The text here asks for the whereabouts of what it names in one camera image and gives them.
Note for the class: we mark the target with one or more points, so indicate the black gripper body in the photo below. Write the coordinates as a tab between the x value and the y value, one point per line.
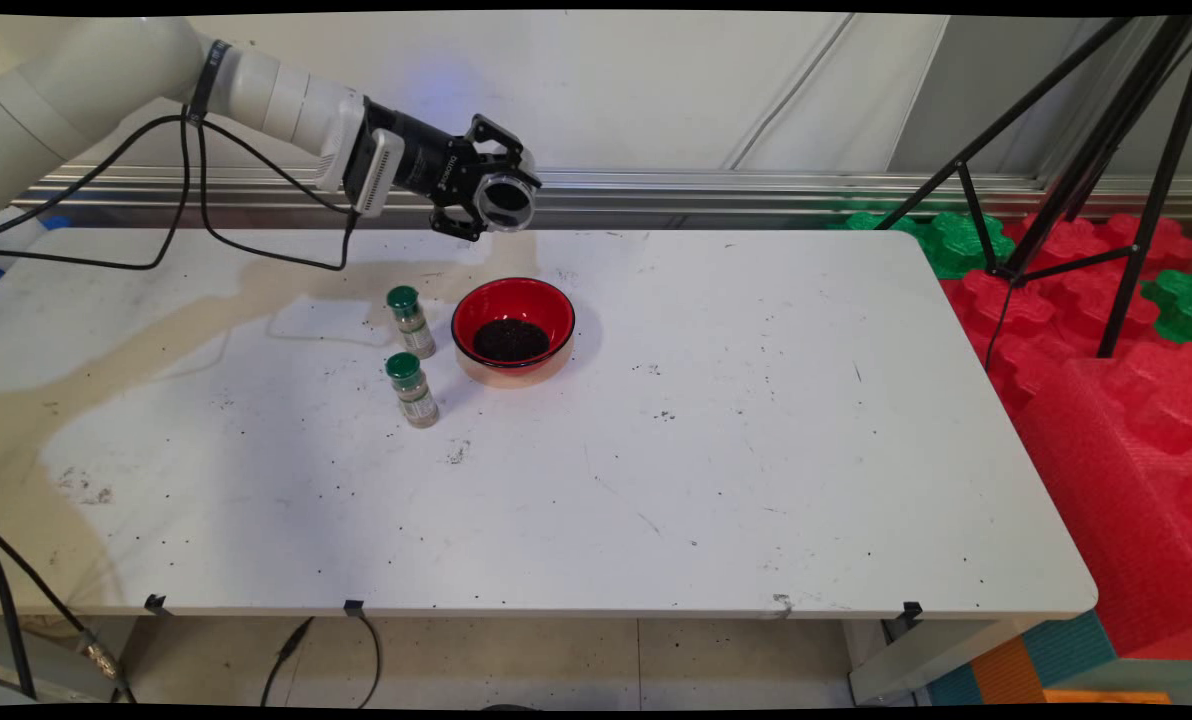
436	165

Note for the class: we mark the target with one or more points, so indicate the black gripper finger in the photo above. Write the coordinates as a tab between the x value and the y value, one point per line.
501	145
456	222

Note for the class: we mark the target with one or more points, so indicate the black seeds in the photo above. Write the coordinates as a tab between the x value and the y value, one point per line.
511	340
506	205

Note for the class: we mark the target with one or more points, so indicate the clear plastic jar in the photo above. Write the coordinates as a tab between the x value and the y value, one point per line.
506	202

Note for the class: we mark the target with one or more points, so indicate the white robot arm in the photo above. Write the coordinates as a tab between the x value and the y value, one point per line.
106	70

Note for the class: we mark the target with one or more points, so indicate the green cap spice bottle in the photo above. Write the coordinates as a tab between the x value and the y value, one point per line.
413	392
411	320

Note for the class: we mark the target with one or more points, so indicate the red bowl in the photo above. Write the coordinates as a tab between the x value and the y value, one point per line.
546	300

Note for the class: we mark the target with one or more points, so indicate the black table clip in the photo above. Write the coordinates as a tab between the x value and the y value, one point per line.
156	603
355	607
912	612

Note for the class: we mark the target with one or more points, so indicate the green foam puzzle mat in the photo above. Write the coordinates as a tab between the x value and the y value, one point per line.
1176	305
956	245

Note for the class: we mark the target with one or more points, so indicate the black tripod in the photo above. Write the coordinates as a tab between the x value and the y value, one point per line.
1096	150

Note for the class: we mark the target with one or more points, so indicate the white table leg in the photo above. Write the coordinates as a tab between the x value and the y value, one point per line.
916	660
56	670

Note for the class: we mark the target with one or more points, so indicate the orange foam mat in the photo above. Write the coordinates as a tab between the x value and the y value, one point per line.
1006	670

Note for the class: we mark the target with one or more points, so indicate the large red foam block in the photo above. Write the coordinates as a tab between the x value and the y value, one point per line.
1116	500

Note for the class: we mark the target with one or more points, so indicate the teal foam mat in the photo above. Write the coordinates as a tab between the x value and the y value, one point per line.
1071	645

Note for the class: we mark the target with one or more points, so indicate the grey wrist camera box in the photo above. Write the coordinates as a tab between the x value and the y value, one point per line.
376	170

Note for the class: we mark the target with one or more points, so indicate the aluminium rail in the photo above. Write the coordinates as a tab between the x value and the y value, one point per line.
656	190

